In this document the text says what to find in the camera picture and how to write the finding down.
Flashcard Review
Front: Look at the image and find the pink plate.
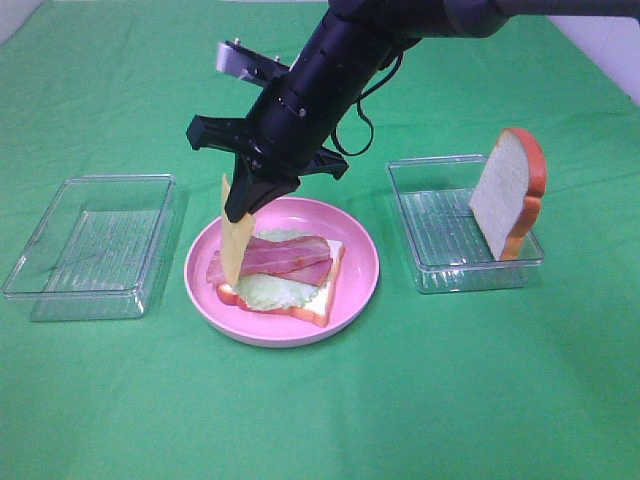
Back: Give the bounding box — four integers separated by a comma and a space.
184, 197, 380, 347

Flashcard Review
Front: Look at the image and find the bread slice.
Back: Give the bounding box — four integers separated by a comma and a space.
215, 240, 344, 327
469, 127, 547, 261

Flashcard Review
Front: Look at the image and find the green tablecloth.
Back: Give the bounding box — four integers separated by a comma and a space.
1, 1, 639, 479

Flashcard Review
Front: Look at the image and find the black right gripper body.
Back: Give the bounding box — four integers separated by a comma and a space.
186, 74, 349, 186

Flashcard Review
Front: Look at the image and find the yellow cheese slice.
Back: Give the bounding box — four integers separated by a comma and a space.
220, 174, 256, 286

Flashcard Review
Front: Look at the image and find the bread slice top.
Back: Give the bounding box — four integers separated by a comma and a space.
469, 127, 547, 261

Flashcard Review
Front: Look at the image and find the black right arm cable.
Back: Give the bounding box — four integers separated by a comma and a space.
331, 44, 404, 157

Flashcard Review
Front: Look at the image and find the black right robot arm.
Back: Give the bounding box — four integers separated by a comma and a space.
186, 0, 639, 222

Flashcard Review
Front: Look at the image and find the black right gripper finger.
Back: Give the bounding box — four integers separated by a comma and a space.
247, 177, 299, 214
224, 153, 259, 223

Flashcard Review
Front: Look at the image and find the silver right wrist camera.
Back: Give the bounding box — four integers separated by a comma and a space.
216, 41, 290, 88

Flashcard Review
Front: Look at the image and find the green lettuce leaf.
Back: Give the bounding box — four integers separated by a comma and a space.
234, 231, 333, 311

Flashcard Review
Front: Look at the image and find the bacon strip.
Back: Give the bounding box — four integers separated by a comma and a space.
274, 259, 333, 287
239, 235, 333, 278

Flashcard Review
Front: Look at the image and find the clear plastic tray left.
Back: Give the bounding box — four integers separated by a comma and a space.
2, 174, 175, 322

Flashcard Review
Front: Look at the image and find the bread slice bottom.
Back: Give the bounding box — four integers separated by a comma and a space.
215, 240, 344, 327

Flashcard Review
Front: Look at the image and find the clear plastic tray right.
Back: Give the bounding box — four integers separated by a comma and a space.
386, 154, 544, 294

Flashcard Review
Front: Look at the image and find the clear plastic tray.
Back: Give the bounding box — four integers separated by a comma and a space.
386, 154, 544, 294
2, 174, 175, 322

